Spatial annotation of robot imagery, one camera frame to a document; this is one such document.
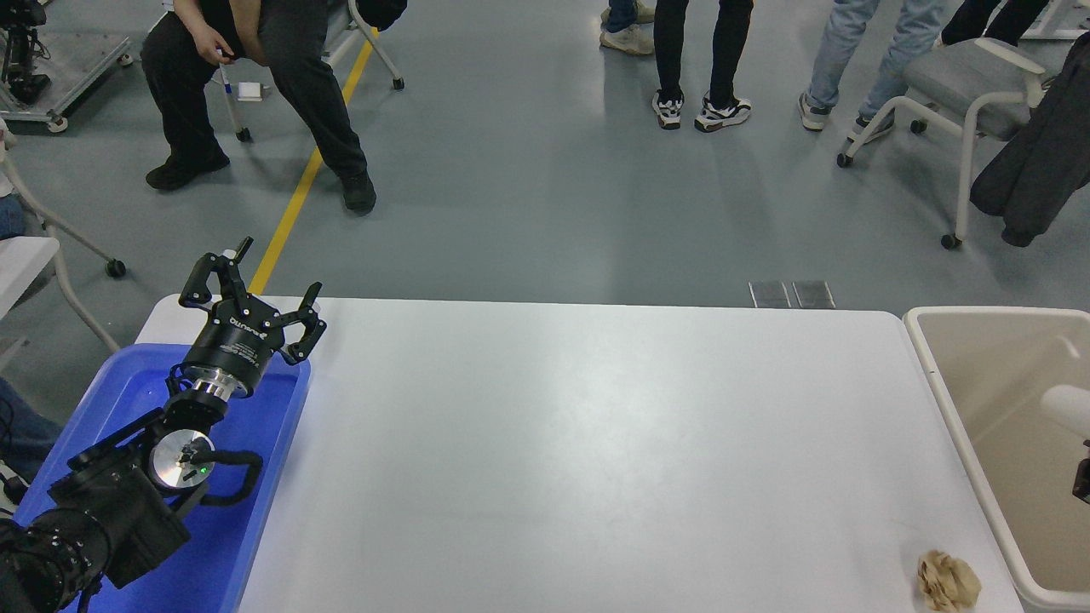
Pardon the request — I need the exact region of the blue plastic tray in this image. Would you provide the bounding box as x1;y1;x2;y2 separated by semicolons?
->
13;343;313;613

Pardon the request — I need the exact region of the white furniture frame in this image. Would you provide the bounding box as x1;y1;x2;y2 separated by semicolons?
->
1020;0;1090;41

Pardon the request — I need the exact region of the black jacket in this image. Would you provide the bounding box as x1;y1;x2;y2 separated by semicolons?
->
970;32;1090;249

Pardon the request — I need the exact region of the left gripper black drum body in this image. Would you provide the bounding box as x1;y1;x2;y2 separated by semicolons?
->
186;296;288;386

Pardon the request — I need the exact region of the grey seat white chair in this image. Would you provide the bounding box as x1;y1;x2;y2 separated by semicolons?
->
837;36;1061;251

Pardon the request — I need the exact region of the black device stand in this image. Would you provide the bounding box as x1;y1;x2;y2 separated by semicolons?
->
0;0;52;105

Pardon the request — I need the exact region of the white wheeled chair frame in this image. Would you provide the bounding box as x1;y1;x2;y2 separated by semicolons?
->
0;119;127;279

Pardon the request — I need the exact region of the large beige bin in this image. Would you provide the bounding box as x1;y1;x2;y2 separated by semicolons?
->
903;306;1090;613

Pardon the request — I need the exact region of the white wheeled chair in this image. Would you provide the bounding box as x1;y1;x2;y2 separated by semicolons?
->
217;0;406;142

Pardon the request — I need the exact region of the white paper cup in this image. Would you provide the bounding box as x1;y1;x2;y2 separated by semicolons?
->
1041;385;1090;440

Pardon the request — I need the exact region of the person's right hand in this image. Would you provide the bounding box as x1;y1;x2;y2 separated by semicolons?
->
194;23;240;66

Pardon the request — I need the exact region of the grey wheeled platform cart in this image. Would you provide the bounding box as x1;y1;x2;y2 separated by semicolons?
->
0;32;134;134

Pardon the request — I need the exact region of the person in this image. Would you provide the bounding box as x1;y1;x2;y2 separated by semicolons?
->
651;0;755;133
599;0;657;57
141;0;408;215
799;0;950;144
935;0;1050;49

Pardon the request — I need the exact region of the crumpled tan paper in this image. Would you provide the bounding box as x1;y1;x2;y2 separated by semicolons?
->
917;550;983;612

